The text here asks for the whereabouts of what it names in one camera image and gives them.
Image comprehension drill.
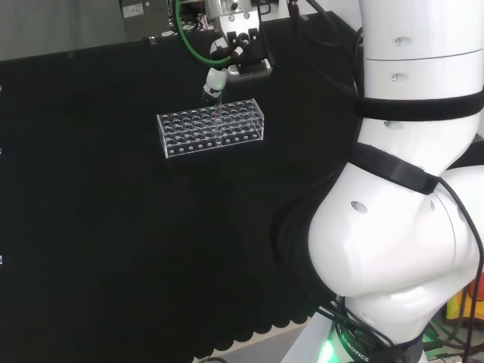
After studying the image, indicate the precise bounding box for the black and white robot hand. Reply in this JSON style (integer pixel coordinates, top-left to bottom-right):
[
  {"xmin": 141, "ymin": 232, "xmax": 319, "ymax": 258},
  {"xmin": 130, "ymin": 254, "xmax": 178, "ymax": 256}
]
[{"xmin": 200, "ymin": 0, "xmax": 275, "ymax": 105}]

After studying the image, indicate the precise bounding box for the clear glass test tube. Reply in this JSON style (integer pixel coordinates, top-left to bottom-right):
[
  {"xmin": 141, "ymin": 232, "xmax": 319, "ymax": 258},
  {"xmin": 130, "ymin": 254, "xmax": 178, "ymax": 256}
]
[{"xmin": 213, "ymin": 90, "xmax": 225, "ymax": 147}]

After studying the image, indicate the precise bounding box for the clear plastic test tube rack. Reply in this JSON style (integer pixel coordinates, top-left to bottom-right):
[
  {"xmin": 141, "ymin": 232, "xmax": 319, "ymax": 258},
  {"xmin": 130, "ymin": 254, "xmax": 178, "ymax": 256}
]
[{"xmin": 156, "ymin": 98, "xmax": 265, "ymax": 159}]

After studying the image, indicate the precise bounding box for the grey metal box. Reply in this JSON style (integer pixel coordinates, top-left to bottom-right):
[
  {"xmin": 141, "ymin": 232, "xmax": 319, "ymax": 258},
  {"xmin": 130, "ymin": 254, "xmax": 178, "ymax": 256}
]
[{"xmin": 119, "ymin": 0, "xmax": 170, "ymax": 39}]

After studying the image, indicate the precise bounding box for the black bench cloth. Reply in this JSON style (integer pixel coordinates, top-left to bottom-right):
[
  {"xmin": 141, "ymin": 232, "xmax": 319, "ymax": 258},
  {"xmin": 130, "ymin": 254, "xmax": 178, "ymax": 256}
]
[{"xmin": 0, "ymin": 11, "xmax": 365, "ymax": 363}]

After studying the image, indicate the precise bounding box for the yellow stop button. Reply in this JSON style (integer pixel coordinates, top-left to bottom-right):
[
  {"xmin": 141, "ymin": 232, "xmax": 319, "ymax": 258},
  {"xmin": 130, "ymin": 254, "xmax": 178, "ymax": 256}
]
[{"xmin": 445, "ymin": 285, "xmax": 484, "ymax": 323}]

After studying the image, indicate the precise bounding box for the green cable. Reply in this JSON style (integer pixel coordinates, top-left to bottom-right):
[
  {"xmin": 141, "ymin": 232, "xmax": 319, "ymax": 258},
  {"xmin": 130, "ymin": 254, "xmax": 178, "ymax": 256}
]
[{"xmin": 174, "ymin": 0, "xmax": 232, "ymax": 64}]

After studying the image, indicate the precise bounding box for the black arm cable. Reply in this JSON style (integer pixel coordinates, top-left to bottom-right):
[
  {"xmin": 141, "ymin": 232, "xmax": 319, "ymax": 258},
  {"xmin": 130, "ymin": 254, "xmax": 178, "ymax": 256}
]
[{"xmin": 434, "ymin": 177, "xmax": 484, "ymax": 351}]

